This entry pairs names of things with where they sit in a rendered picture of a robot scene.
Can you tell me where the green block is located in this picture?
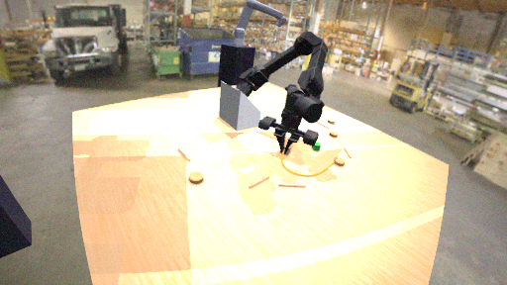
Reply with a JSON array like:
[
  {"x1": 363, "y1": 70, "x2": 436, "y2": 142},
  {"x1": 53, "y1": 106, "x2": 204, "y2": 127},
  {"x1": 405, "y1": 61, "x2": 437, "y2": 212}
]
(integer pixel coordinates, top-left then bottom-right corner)
[{"x1": 312, "y1": 142, "x2": 321, "y2": 151}]

